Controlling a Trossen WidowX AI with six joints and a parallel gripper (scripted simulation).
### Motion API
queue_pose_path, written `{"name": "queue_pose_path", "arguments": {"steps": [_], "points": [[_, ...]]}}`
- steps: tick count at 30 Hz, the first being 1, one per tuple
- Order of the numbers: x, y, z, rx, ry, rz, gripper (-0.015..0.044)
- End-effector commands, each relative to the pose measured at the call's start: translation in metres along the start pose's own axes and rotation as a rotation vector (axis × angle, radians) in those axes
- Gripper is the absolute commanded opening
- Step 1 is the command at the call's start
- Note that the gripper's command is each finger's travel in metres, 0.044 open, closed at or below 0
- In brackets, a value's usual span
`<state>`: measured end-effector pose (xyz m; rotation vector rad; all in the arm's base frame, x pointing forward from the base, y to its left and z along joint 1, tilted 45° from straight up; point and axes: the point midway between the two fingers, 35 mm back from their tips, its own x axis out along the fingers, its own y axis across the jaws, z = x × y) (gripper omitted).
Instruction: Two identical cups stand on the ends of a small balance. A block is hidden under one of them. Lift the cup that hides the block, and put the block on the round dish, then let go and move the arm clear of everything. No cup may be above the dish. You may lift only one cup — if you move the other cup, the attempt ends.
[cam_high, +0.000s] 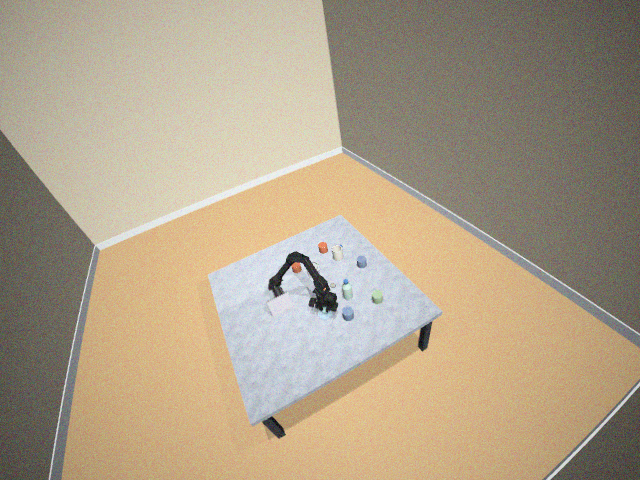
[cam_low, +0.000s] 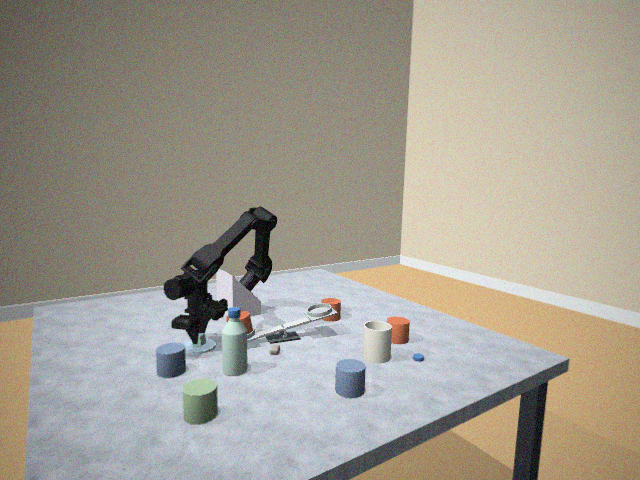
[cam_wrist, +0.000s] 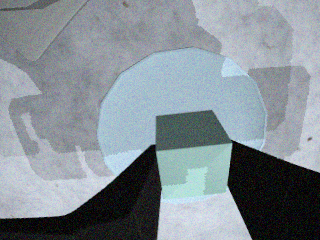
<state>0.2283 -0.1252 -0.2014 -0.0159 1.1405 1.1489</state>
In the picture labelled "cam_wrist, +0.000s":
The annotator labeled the pale blue round dish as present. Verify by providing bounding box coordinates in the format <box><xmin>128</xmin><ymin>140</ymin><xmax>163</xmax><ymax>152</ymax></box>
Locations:
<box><xmin>96</xmin><ymin>47</ymin><xmax>267</xmax><ymax>177</ymax></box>

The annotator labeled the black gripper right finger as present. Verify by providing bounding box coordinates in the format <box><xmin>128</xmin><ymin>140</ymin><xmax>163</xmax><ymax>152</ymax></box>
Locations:
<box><xmin>228</xmin><ymin>140</ymin><xmax>320</xmax><ymax>240</ymax></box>

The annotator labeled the grey balance beam with round pans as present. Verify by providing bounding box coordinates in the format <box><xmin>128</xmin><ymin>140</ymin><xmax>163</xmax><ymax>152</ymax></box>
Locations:
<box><xmin>0</xmin><ymin>0</ymin><xmax>89</xmax><ymax>61</ymax></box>

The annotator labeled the pale green cube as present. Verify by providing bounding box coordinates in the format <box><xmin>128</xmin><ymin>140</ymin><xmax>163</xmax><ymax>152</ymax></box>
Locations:
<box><xmin>156</xmin><ymin>109</ymin><xmax>232</xmax><ymax>200</ymax></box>

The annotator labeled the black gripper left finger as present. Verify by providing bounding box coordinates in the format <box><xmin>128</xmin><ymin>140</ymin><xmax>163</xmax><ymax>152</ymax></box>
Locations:
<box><xmin>0</xmin><ymin>144</ymin><xmax>161</xmax><ymax>240</ymax></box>

